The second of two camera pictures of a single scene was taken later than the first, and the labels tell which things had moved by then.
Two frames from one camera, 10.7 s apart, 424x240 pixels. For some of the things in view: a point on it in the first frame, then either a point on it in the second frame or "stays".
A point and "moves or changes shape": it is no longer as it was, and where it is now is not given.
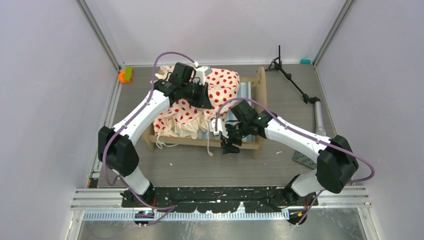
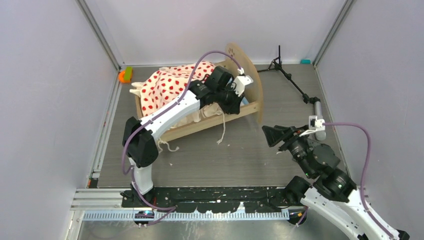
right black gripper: [226, 143] → [286, 134]
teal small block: [305, 61] stays
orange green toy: [126, 76] stays
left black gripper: [203, 101] → [235, 107]
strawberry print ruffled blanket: [180, 119] moves or changes shape
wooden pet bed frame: [259, 81] → [254, 95]
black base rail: [253, 199] stays
